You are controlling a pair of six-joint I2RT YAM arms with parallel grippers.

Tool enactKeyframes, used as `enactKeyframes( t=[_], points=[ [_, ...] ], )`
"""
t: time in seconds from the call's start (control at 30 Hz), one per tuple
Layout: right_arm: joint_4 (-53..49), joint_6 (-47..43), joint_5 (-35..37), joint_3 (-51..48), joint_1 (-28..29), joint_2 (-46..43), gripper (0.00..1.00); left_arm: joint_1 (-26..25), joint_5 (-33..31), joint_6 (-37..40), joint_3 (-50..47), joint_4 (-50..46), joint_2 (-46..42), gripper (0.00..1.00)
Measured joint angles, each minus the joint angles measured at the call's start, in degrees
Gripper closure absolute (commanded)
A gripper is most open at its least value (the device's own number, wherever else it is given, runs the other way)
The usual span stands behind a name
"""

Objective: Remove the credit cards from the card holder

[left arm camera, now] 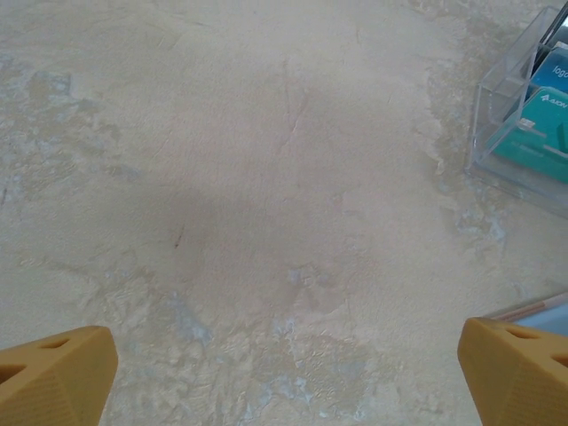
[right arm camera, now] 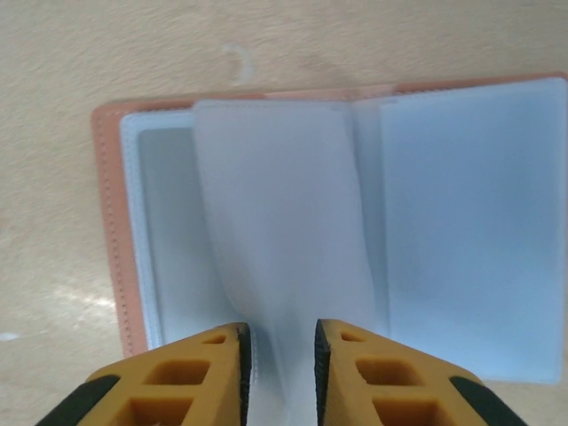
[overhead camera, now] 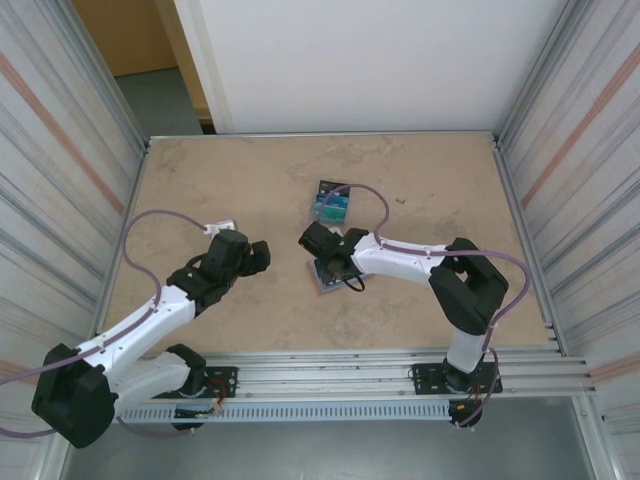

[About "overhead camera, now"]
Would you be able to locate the teal credit card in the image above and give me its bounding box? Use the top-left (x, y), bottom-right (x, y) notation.
top-left (311, 202), bottom-right (350, 223)

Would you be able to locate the teal and black box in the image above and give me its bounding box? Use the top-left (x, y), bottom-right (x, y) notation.
top-left (309, 179), bottom-right (354, 224)

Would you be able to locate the corrugated metal side panel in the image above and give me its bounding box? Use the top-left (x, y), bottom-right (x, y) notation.
top-left (0, 0), bottom-right (151, 480)
top-left (492, 0), bottom-right (640, 480)

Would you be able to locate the wooden door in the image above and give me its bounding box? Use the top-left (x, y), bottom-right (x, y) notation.
top-left (73, 0), bottom-right (217, 135)

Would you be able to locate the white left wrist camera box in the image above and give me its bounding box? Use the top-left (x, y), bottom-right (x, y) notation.
top-left (202, 218), bottom-right (239, 237)

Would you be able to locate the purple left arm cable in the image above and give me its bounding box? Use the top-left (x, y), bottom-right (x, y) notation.
top-left (0, 209), bottom-right (211, 439)

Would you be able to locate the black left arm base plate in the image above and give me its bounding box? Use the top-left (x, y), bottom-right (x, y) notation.
top-left (149, 366), bottom-right (239, 400)

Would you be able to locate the aluminium rail frame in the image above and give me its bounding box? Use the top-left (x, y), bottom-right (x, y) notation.
top-left (134, 344), bottom-right (599, 401)

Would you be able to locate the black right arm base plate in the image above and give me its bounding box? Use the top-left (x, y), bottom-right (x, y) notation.
top-left (409, 362), bottom-right (503, 396)

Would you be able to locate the slotted grey cable duct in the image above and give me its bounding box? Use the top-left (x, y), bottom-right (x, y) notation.
top-left (73, 401), bottom-right (452, 425)

